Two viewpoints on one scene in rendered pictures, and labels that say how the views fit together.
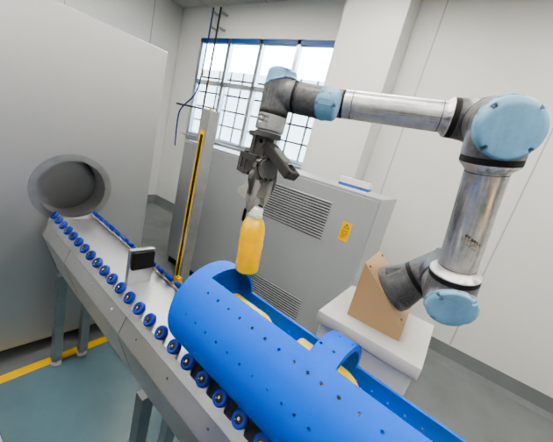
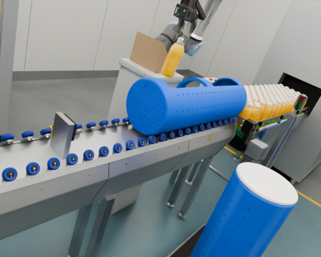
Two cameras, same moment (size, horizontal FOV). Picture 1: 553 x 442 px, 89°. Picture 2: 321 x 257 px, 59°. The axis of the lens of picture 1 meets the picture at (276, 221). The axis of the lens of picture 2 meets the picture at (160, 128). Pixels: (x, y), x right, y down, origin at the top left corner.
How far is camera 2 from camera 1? 1.64 m
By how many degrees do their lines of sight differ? 85
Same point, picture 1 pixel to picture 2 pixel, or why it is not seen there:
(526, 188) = not seen: outside the picture
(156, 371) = (148, 159)
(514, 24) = not seen: outside the picture
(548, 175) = not seen: outside the picture
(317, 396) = (217, 96)
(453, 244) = (204, 25)
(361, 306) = (160, 65)
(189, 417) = (170, 153)
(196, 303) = (179, 103)
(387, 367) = (174, 83)
